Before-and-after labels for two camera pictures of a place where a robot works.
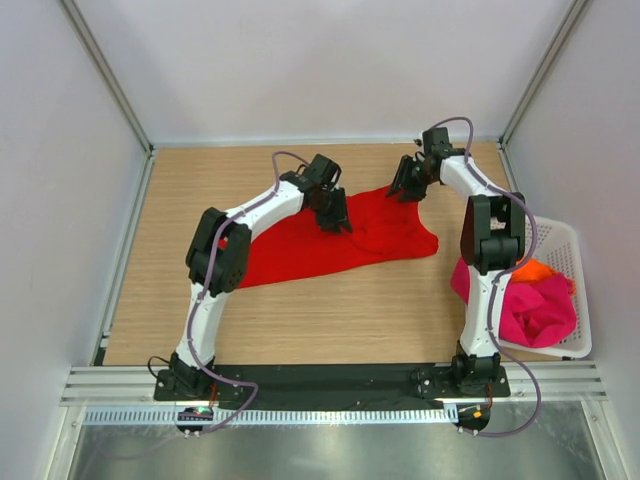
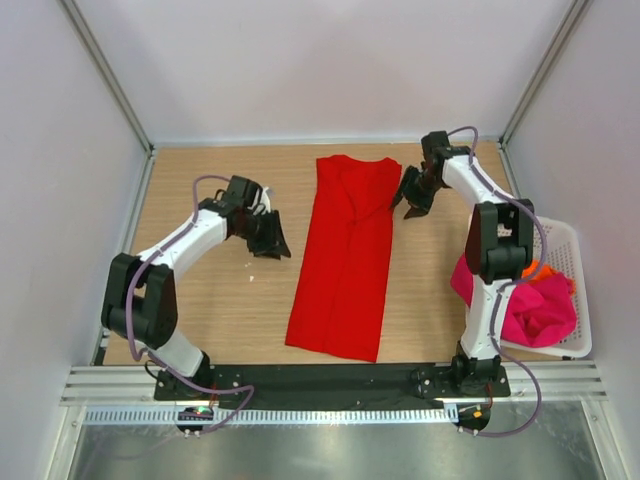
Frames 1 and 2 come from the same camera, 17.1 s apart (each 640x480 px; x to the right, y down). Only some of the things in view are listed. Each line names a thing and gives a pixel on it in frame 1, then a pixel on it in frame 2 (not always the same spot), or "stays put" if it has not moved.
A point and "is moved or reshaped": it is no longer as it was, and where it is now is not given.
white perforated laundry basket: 556,244 stays put
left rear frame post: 109,72 stays put
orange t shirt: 533,271 stays put
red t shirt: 293,245 is moved or reshaped
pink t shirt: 534,313 stays put
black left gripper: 340,214 -> 273,230
